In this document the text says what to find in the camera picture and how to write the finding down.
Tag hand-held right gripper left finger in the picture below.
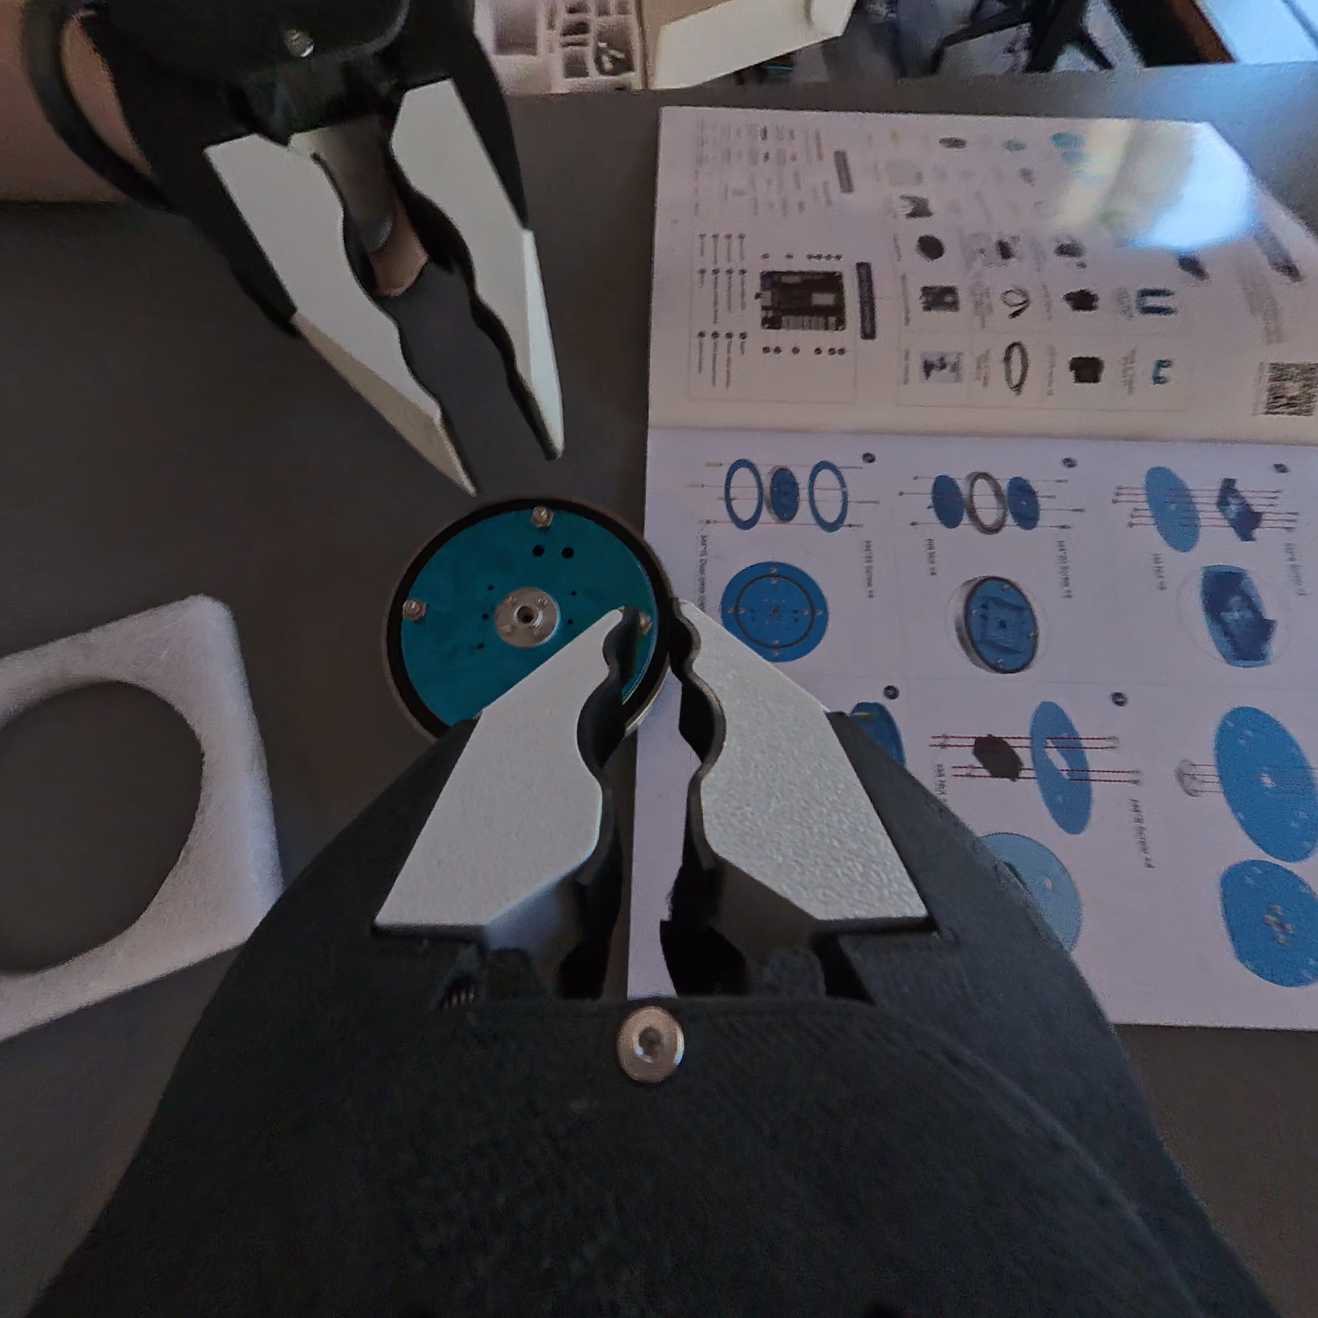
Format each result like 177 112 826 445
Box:
373 604 638 944

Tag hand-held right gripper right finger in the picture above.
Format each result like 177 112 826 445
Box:
667 599 931 953

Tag white box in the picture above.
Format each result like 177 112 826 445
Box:
650 0 859 91

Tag printed cardboard box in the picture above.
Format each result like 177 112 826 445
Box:
479 0 648 97

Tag person's left hand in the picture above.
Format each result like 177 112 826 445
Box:
0 21 156 203

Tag blue round disc with bearing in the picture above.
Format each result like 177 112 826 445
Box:
386 498 677 736

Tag dark desk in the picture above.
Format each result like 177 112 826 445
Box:
0 62 1318 1318

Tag white foam pad with hole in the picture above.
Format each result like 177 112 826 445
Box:
0 595 285 1040

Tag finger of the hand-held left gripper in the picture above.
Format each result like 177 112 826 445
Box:
390 77 568 463
204 126 481 498

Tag black chair legs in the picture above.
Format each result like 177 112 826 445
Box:
896 0 1231 77

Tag printed instruction manual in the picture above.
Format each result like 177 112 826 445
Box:
627 106 1318 1031

